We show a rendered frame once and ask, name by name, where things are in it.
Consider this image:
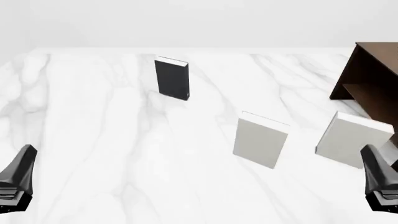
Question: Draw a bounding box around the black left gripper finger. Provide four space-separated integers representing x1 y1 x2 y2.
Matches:
0 144 38 195

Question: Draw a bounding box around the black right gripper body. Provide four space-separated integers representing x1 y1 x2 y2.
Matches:
364 186 398 213

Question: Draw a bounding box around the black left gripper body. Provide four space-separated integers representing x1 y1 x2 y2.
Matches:
0 186 34 213

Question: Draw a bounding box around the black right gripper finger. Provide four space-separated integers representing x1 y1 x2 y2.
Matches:
360 144 398 196

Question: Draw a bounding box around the thick grey upright book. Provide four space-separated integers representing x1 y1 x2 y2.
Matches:
315 110 395 169

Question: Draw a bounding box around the dark brown wooden shelf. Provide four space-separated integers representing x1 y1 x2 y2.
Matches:
329 41 398 135

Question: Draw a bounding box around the slim grey upright book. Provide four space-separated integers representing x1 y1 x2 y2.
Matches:
233 110 291 170

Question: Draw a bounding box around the black upright book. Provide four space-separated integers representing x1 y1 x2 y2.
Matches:
154 55 191 101

